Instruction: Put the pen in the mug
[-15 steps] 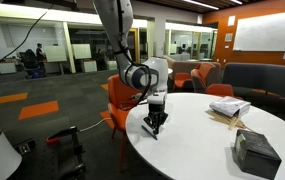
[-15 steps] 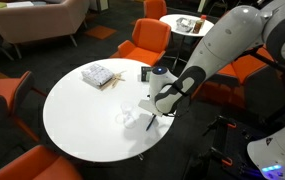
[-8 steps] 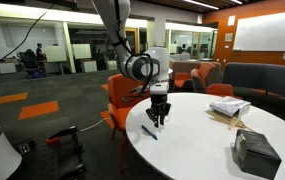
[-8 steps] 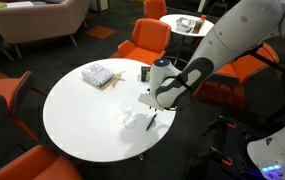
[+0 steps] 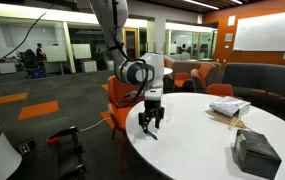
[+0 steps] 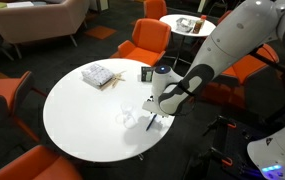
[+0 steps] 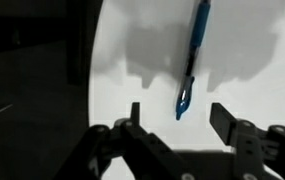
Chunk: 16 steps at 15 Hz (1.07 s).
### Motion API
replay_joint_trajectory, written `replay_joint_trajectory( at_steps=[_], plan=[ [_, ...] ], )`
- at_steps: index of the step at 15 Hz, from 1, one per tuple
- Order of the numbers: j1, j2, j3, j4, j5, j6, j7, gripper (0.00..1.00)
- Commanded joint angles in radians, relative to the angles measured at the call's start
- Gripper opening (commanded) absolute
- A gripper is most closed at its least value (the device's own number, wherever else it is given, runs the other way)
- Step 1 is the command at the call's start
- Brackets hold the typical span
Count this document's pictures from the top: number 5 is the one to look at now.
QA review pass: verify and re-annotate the orange upholstered chair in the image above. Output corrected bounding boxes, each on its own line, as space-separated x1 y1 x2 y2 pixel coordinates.
205 83 235 99
173 71 194 92
107 74 155 174
190 62 217 94

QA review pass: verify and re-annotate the large wall whiteboard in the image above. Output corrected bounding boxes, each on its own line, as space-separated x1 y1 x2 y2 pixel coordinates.
232 9 285 53

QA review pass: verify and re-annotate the small framed wall notice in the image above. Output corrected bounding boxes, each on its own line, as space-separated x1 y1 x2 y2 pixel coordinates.
224 32 234 43

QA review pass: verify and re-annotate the white partition panel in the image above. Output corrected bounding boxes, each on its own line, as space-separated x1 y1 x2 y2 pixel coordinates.
44 44 68 63
71 43 93 60

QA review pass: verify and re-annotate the white floor cable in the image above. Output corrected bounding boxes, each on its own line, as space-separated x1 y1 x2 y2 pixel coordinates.
78 117 112 133

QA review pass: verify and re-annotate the black cardboard box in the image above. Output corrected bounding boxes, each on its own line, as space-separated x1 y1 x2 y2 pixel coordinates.
232 128 282 180

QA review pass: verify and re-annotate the wooden framed door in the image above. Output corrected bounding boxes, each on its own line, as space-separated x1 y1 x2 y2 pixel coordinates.
123 27 140 61

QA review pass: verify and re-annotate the black power outlet box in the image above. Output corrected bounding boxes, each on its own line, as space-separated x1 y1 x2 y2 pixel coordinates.
13 138 37 156

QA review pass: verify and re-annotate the clear glass mug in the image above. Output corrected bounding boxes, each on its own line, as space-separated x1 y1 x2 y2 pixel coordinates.
161 100 177 118

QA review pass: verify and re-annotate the white wall paper sheet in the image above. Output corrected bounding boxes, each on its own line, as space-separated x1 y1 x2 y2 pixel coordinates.
227 15 237 27

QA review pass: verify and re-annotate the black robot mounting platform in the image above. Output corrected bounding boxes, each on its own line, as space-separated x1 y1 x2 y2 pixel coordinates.
6 131 86 180

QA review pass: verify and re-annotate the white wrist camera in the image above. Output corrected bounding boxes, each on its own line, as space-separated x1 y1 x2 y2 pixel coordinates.
144 87 164 103

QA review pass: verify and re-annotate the standing person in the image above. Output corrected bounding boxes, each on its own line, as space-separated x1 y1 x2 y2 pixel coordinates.
35 42 47 73

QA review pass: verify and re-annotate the white low cabinet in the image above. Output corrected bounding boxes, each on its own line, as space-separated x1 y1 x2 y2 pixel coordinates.
81 59 98 73
0 61 17 75

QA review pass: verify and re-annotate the dark grey sofa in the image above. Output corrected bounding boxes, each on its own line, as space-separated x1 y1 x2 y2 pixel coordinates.
221 62 285 118

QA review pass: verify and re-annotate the black office chair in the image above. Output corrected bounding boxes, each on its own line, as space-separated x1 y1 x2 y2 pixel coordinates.
19 48 40 79

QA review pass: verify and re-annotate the black clamp orange handle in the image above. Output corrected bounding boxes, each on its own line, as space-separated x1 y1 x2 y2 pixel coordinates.
45 125 87 180

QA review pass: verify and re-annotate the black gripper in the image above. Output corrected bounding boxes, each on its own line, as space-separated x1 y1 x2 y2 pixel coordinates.
137 99 166 135

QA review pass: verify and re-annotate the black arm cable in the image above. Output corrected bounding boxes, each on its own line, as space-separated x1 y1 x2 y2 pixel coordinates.
110 0 156 110

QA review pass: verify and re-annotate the black hanging cable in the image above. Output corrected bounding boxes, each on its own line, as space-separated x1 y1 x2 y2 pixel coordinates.
0 2 55 84

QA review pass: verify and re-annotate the ceiling light strip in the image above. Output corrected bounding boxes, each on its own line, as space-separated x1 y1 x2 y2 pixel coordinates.
181 0 220 10

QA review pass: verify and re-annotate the wooden stick bundle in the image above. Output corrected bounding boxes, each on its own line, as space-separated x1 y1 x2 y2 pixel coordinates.
205 109 254 132

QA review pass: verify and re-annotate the blue pen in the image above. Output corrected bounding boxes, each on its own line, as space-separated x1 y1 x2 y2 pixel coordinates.
147 130 159 141

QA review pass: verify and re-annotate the beige lounge couch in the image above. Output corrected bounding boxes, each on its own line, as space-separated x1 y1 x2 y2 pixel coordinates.
163 54 223 81

